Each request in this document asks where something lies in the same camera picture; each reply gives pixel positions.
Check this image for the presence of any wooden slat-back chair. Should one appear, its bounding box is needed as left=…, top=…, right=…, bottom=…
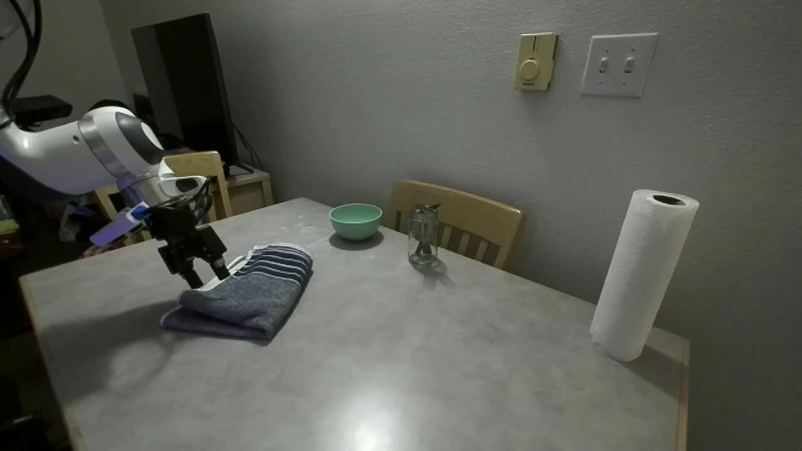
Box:
left=93, top=148, right=237, bottom=247
left=388, top=179, right=526, bottom=272

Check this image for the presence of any dark flat screen panel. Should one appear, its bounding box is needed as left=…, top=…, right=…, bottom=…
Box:
left=130, top=10, right=239, bottom=172

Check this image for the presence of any teal bowl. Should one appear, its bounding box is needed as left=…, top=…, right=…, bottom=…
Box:
left=326, top=200, right=387, bottom=247

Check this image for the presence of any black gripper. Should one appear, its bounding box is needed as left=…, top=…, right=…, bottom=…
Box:
left=147, top=175, right=234, bottom=292

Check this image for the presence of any small beige side cabinet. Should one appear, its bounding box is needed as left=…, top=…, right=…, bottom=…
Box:
left=223, top=163, right=276, bottom=215

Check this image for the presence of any clear glass figurine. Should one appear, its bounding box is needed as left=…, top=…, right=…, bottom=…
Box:
left=406, top=200, right=447, bottom=274

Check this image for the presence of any white paper towel roll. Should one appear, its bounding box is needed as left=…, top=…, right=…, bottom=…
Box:
left=589, top=188, right=702, bottom=363

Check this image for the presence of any purple wrist camera box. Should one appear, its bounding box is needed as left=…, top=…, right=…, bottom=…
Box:
left=89, top=204, right=155, bottom=251

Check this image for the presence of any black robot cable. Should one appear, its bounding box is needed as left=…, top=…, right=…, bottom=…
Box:
left=0, top=0, right=45, bottom=111

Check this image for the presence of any blue-grey striped towel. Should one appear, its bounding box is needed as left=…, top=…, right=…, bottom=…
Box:
left=159, top=240, right=316, bottom=347

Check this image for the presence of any beige wall thermostat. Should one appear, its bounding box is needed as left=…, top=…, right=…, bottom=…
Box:
left=514, top=31, right=561, bottom=96

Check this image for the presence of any white double light switch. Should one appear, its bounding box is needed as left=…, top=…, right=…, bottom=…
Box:
left=580, top=31, right=659, bottom=101

